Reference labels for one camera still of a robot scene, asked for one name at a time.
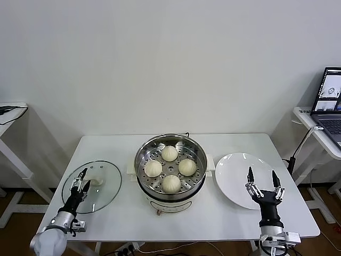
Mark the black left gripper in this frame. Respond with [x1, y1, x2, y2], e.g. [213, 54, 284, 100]
[63, 167, 91, 213]

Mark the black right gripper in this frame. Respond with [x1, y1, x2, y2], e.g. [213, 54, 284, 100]
[244, 166, 286, 228]

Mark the round glass pot lid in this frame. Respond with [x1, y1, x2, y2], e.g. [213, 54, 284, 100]
[61, 159, 123, 214]

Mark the white steamed baozi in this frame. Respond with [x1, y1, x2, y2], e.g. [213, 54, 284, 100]
[161, 145, 178, 162]
[177, 158, 197, 176]
[161, 174, 182, 193]
[144, 159, 163, 178]

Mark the perforated steel steamer basket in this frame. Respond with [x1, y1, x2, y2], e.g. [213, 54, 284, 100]
[134, 134, 208, 199]

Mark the stainless steel steamer pot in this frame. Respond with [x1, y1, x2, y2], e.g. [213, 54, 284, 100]
[126, 153, 216, 216]

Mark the round white plate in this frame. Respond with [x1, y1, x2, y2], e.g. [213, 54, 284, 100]
[215, 153, 282, 211]

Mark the white side table with laptop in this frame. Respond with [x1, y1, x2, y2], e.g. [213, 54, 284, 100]
[293, 106, 341, 225]

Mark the white power strip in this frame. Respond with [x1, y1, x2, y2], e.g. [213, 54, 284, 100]
[114, 242, 144, 254]

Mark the grey open laptop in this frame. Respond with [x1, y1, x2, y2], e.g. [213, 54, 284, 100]
[311, 66, 341, 149]

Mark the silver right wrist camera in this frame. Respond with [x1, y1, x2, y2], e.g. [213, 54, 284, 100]
[282, 231, 302, 245]

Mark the white laptop cable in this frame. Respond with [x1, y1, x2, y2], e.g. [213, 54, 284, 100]
[308, 125, 324, 139]

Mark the white side table with cable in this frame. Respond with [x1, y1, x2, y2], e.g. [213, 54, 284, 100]
[0, 102, 56, 229]

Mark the white cord under table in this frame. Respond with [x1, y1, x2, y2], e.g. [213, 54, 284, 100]
[141, 242, 227, 254]

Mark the black cable on side table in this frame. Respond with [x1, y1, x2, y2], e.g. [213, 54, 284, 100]
[0, 106, 29, 126]

